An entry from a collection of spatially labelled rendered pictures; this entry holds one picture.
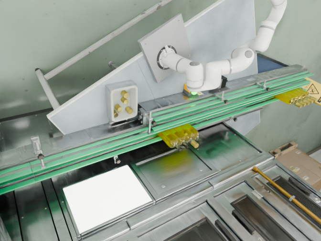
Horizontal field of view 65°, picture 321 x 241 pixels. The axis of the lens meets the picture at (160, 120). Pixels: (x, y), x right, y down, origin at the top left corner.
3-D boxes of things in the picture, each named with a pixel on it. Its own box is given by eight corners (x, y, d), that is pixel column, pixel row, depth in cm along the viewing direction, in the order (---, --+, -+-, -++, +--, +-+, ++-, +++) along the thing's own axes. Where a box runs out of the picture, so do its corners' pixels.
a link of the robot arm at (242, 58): (223, 74, 152) (246, 70, 153) (232, 74, 139) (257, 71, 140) (221, 50, 149) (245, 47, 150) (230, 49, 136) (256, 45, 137)
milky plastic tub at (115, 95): (107, 116, 163) (112, 123, 157) (105, 84, 150) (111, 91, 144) (131, 109, 171) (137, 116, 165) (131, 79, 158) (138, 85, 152)
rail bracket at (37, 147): (32, 149, 143) (40, 175, 128) (25, 125, 134) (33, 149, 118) (41, 146, 146) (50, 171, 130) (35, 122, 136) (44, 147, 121)
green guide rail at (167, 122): (148, 125, 168) (154, 131, 163) (148, 123, 168) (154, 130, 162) (303, 78, 250) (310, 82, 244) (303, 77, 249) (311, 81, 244)
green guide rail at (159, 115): (148, 115, 164) (155, 122, 159) (148, 114, 163) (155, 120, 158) (305, 71, 245) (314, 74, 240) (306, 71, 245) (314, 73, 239)
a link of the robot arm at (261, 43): (251, 21, 137) (239, 25, 151) (237, 59, 140) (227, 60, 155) (277, 31, 140) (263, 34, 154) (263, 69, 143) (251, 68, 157)
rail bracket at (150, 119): (142, 128, 167) (151, 138, 158) (143, 106, 157) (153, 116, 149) (146, 126, 168) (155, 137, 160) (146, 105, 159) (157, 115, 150)
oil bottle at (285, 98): (270, 95, 233) (297, 110, 214) (272, 89, 230) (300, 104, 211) (274, 93, 236) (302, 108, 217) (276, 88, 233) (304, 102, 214)
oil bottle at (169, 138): (154, 132, 176) (171, 150, 161) (155, 125, 172) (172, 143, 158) (161, 129, 178) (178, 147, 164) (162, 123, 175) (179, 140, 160)
